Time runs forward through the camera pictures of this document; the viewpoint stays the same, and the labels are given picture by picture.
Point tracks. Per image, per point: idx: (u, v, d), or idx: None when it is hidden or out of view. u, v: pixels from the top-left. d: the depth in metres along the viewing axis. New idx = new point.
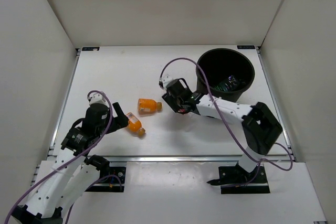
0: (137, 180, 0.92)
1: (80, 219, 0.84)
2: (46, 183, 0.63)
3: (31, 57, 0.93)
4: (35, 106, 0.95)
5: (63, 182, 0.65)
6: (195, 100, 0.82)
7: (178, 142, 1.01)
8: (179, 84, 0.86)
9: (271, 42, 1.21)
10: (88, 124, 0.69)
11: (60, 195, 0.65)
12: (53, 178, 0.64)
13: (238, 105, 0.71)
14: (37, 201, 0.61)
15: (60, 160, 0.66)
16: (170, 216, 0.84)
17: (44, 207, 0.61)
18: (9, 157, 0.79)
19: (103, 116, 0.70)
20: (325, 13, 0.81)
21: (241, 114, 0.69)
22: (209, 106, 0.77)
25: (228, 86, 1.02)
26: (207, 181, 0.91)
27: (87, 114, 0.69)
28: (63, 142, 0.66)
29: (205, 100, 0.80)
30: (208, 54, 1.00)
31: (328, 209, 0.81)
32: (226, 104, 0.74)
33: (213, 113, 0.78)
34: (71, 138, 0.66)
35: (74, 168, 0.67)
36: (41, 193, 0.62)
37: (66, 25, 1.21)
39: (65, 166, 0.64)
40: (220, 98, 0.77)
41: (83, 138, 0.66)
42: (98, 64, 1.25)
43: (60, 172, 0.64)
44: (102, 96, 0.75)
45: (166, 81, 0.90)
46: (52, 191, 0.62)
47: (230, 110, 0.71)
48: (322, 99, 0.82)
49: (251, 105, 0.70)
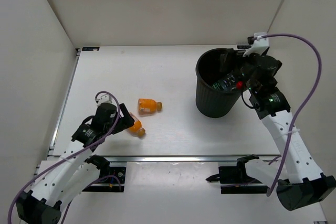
0: (137, 180, 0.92)
1: (80, 219, 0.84)
2: (54, 171, 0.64)
3: (31, 56, 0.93)
4: (35, 106, 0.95)
5: (69, 172, 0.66)
6: (272, 107, 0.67)
7: (177, 142, 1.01)
8: (266, 74, 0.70)
9: (271, 42, 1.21)
10: (97, 120, 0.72)
11: (64, 185, 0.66)
12: (61, 167, 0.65)
13: (307, 160, 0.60)
14: (43, 187, 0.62)
15: (70, 150, 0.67)
16: (170, 216, 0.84)
17: (49, 194, 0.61)
18: (9, 156, 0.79)
19: (112, 115, 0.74)
20: (326, 13, 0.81)
21: (301, 173, 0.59)
22: (281, 131, 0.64)
25: (227, 83, 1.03)
26: (205, 179, 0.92)
27: (97, 112, 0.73)
28: (73, 135, 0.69)
29: (281, 118, 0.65)
30: (210, 52, 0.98)
31: (328, 209, 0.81)
32: (300, 147, 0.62)
33: (277, 137, 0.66)
34: (81, 132, 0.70)
35: (82, 160, 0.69)
36: (48, 180, 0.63)
37: (67, 25, 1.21)
39: (74, 157, 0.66)
40: (298, 135, 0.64)
41: (93, 134, 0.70)
42: (98, 64, 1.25)
43: (69, 162, 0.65)
44: (109, 96, 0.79)
45: (262, 42, 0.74)
46: (59, 178, 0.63)
47: (297, 160, 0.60)
48: (322, 100, 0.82)
49: (321, 172, 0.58)
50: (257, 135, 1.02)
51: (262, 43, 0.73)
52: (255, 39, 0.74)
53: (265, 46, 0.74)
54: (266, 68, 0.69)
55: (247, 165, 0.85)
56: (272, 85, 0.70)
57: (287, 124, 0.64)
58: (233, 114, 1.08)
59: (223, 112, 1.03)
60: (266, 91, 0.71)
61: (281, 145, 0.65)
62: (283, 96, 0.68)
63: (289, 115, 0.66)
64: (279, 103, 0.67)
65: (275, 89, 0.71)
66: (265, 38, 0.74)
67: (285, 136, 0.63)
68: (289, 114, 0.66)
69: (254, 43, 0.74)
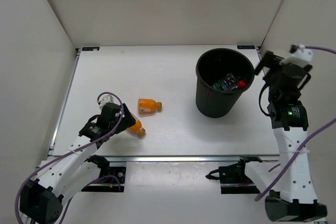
0: (137, 180, 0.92)
1: (80, 219, 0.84)
2: (61, 162, 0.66)
3: (31, 56, 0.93)
4: (36, 106, 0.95)
5: (75, 164, 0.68)
6: (289, 120, 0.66)
7: (177, 142, 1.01)
8: (292, 84, 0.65)
9: (271, 42, 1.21)
10: (103, 119, 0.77)
11: (69, 177, 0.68)
12: (68, 159, 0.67)
13: (305, 183, 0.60)
14: (50, 176, 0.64)
15: (77, 144, 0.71)
16: (170, 216, 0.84)
17: (55, 183, 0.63)
18: (9, 157, 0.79)
19: (117, 114, 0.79)
20: (326, 13, 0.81)
21: (293, 194, 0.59)
22: (289, 147, 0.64)
25: (226, 83, 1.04)
26: (205, 174, 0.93)
27: (103, 110, 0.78)
28: (80, 131, 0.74)
29: (293, 135, 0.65)
30: (210, 52, 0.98)
31: (328, 209, 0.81)
32: (302, 168, 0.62)
33: (283, 151, 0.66)
34: (88, 129, 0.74)
35: (86, 155, 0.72)
36: (55, 170, 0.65)
37: (67, 25, 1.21)
39: (81, 150, 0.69)
40: (307, 156, 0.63)
41: (98, 131, 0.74)
42: (98, 64, 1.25)
43: (75, 154, 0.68)
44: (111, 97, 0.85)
45: (304, 55, 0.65)
46: (65, 169, 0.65)
47: (294, 181, 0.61)
48: (322, 100, 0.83)
49: (314, 199, 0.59)
50: (257, 135, 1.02)
51: (304, 56, 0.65)
52: (298, 49, 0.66)
53: (306, 61, 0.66)
54: (291, 77, 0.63)
55: (248, 165, 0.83)
56: (295, 95, 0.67)
57: (298, 142, 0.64)
58: (233, 114, 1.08)
59: (224, 112, 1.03)
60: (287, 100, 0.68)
61: (285, 159, 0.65)
62: (304, 110, 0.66)
63: (304, 133, 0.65)
64: (297, 118, 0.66)
65: (296, 100, 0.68)
66: (310, 52, 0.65)
67: (291, 155, 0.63)
68: (304, 132, 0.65)
69: (295, 52, 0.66)
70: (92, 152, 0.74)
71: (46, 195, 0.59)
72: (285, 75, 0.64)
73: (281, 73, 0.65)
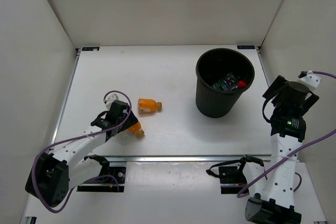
0: (137, 180, 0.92)
1: (79, 219, 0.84)
2: (75, 143, 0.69)
3: (31, 57, 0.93)
4: (36, 106, 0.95)
5: (86, 148, 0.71)
6: (287, 129, 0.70)
7: (177, 142, 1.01)
8: (295, 97, 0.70)
9: (271, 42, 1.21)
10: (112, 114, 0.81)
11: (79, 160, 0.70)
12: (82, 141, 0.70)
13: (286, 188, 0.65)
14: (64, 152, 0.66)
15: (90, 129, 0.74)
16: (169, 216, 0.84)
17: (70, 158, 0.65)
18: (9, 156, 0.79)
19: (124, 110, 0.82)
20: (326, 13, 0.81)
21: (272, 194, 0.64)
22: (280, 152, 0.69)
25: (226, 83, 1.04)
26: (205, 170, 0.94)
27: (112, 106, 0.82)
28: (92, 123, 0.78)
29: (286, 142, 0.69)
30: (210, 52, 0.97)
31: (328, 209, 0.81)
32: (287, 174, 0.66)
33: (274, 156, 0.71)
34: (99, 122, 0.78)
35: (96, 143, 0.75)
36: (70, 148, 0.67)
37: (67, 25, 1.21)
39: (94, 135, 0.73)
40: (295, 164, 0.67)
41: (108, 125, 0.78)
42: (98, 64, 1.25)
43: (89, 138, 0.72)
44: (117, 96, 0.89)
45: (310, 80, 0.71)
46: (79, 149, 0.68)
47: (276, 183, 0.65)
48: (322, 100, 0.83)
49: (291, 204, 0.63)
50: (257, 135, 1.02)
51: (310, 82, 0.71)
52: (307, 74, 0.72)
53: (312, 86, 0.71)
54: (295, 88, 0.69)
55: (248, 166, 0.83)
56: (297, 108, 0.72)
57: (290, 150, 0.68)
58: (233, 114, 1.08)
59: (224, 112, 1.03)
60: (290, 111, 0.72)
61: (273, 164, 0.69)
62: (305, 125, 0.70)
63: (297, 143, 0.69)
64: (296, 129, 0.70)
65: (299, 115, 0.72)
66: (317, 80, 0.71)
67: (280, 158, 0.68)
68: (298, 142, 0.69)
69: (305, 75, 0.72)
70: (100, 141, 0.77)
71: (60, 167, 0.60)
72: (290, 87, 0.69)
73: (286, 85, 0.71)
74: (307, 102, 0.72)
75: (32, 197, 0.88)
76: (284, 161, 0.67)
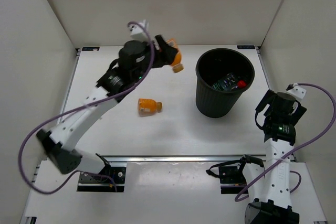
0: (137, 180, 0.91)
1: (79, 219, 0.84)
2: (74, 116, 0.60)
3: (31, 57, 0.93)
4: (36, 106, 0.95)
5: (90, 118, 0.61)
6: (278, 135, 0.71)
7: (178, 142, 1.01)
8: (285, 106, 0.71)
9: (271, 42, 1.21)
10: (123, 68, 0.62)
11: (84, 130, 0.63)
12: (81, 114, 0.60)
13: (283, 189, 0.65)
14: (61, 130, 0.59)
15: (92, 96, 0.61)
16: (169, 216, 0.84)
17: (66, 138, 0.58)
18: (9, 156, 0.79)
19: (138, 59, 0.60)
20: (326, 13, 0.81)
21: (270, 195, 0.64)
22: (274, 156, 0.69)
25: (226, 83, 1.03)
26: (205, 170, 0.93)
27: (121, 55, 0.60)
28: (99, 82, 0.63)
29: (279, 146, 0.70)
30: (210, 52, 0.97)
31: (328, 209, 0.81)
32: (283, 176, 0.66)
33: (269, 158, 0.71)
34: (107, 79, 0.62)
35: (106, 108, 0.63)
36: (67, 124, 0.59)
37: (67, 25, 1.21)
39: (95, 105, 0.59)
40: (289, 165, 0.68)
41: (119, 84, 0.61)
42: (98, 64, 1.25)
43: (89, 109, 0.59)
44: (140, 29, 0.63)
45: (296, 93, 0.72)
46: (77, 125, 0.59)
47: (273, 184, 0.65)
48: (322, 100, 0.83)
49: (289, 205, 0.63)
50: (256, 135, 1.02)
51: (296, 95, 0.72)
52: (293, 87, 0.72)
53: (299, 98, 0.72)
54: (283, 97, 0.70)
55: (247, 167, 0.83)
56: (287, 117, 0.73)
57: (283, 153, 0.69)
58: (233, 114, 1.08)
59: (224, 112, 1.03)
60: (280, 119, 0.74)
61: (269, 166, 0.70)
62: (294, 130, 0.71)
63: (289, 147, 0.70)
64: (286, 135, 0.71)
65: (290, 123, 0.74)
66: (302, 92, 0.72)
67: (274, 161, 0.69)
68: (290, 146, 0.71)
69: (291, 89, 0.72)
70: (112, 105, 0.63)
71: (54, 152, 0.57)
72: (279, 96, 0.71)
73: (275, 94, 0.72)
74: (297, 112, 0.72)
75: (31, 197, 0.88)
76: (279, 164, 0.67)
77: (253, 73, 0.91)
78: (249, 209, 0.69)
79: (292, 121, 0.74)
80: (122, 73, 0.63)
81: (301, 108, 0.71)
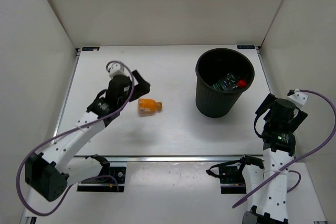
0: (137, 180, 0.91)
1: (78, 219, 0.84)
2: (66, 138, 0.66)
3: (31, 57, 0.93)
4: (35, 106, 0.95)
5: (81, 140, 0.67)
6: (277, 144, 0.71)
7: (177, 142, 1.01)
8: (285, 115, 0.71)
9: (271, 43, 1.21)
10: (111, 95, 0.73)
11: (73, 153, 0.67)
12: (74, 135, 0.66)
13: (280, 201, 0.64)
14: (54, 151, 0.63)
15: (83, 120, 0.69)
16: (169, 216, 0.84)
17: (60, 158, 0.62)
18: (9, 156, 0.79)
19: (125, 88, 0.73)
20: (326, 13, 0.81)
21: (266, 208, 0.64)
22: (272, 167, 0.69)
25: (226, 83, 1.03)
26: (205, 170, 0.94)
27: (109, 87, 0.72)
28: (88, 107, 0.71)
29: (278, 157, 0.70)
30: (210, 52, 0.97)
31: (328, 209, 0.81)
32: (280, 188, 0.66)
33: (266, 169, 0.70)
34: (96, 105, 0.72)
35: (93, 131, 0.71)
36: (60, 145, 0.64)
37: (67, 24, 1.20)
39: (87, 126, 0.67)
40: (287, 176, 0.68)
41: (107, 109, 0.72)
42: (98, 64, 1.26)
43: (82, 131, 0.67)
44: (119, 65, 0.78)
45: (297, 99, 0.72)
46: (70, 145, 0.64)
47: (270, 196, 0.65)
48: (322, 99, 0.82)
49: (285, 217, 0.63)
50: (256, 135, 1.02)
51: (296, 100, 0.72)
52: (294, 93, 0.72)
53: (299, 105, 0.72)
54: (283, 105, 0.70)
55: (247, 168, 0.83)
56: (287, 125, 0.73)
57: (282, 164, 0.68)
58: (233, 114, 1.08)
59: (224, 112, 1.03)
60: (279, 127, 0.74)
61: (266, 178, 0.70)
62: (294, 139, 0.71)
63: (288, 158, 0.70)
64: (286, 144, 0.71)
65: (289, 130, 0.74)
66: (303, 97, 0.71)
67: (272, 172, 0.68)
68: (289, 157, 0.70)
69: (290, 96, 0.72)
70: (100, 127, 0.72)
71: (47, 171, 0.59)
72: (277, 103, 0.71)
73: (274, 102, 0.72)
74: (297, 119, 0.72)
75: (31, 197, 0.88)
76: (276, 176, 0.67)
77: (253, 75, 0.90)
78: (245, 217, 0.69)
79: (291, 130, 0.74)
80: (109, 100, 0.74)
81: (300, 117, 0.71)
